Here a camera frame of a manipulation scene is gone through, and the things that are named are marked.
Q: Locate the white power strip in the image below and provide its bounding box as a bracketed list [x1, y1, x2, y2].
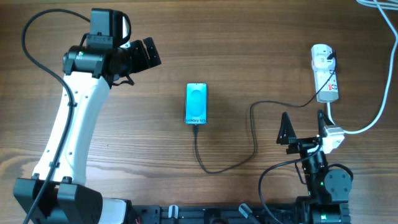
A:
[311, 44, 339, 103]

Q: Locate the white charger adapter plug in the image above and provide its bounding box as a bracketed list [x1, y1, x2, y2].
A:
[312, 54, 336, 72]

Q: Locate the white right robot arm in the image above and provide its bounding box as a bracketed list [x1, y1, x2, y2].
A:
[276, 110, 353, 223]

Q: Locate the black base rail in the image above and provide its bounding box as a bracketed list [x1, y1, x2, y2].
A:
[130, 203, 352, 224]

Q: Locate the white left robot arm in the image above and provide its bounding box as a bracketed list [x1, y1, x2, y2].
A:
[13, 8, 161, 223]

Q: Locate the black USB charger cable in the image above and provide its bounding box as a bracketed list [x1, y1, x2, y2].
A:
[193, 50, 339, 174]

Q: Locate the white cables top corner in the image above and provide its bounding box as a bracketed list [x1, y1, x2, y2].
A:
[356, 0, 398, 11]

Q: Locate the white power strip cord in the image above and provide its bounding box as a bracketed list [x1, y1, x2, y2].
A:
[326, 0, 398, 135]

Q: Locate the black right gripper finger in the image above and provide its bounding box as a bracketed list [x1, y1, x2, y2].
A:
[276, 112, 297, 144]
[317, 109, 333, 128]

